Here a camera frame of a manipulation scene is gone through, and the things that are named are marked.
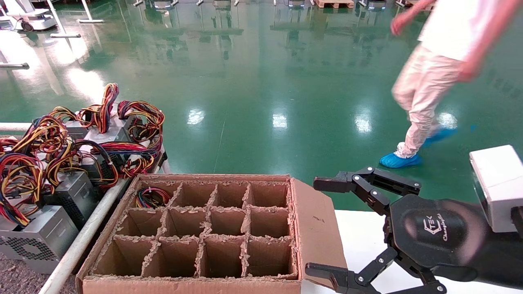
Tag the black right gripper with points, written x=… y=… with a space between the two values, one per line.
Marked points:
x=437 y=232

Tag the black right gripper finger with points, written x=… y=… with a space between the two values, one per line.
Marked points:
x=322 y=271
x=327 y=183

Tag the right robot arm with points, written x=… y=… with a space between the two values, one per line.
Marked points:
x=504 y=257

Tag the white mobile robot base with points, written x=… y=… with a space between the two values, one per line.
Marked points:
x=32 y=18

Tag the passer-by bare forearm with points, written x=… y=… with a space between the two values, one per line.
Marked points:
x=494 y=32
x=416 y=11

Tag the grey mobile robot base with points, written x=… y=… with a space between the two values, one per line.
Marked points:
x=376 y=4
x=162 y=4
x=296 y=3

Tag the passer-by hand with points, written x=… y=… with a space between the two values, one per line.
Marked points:
x=399 y=25
x=469 y=72

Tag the cardboard box with dividers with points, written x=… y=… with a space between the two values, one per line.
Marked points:
x=314 y=228

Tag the blue shoe cover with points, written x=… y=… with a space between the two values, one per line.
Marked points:
x=439 y=136
x=400 y=160

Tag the passer-by in white clothes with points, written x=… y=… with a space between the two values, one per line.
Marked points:
x=425 y=90

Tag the wooden pallet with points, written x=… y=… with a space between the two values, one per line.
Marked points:
x=333 y=4

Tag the white stand leg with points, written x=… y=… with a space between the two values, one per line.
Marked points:
x=14 y=65
x=65 y=35
x=92 y=20

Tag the grey felt table mat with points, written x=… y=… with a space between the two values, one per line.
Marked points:
x=16 y=281

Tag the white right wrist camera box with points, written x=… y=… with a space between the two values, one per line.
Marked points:
x=494 y=183

